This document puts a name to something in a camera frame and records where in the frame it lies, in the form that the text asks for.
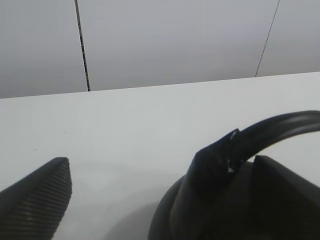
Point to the black cast iron teapot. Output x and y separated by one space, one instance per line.
212 200

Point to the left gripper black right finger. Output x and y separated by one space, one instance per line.
286 206

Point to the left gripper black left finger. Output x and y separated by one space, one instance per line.
33 207

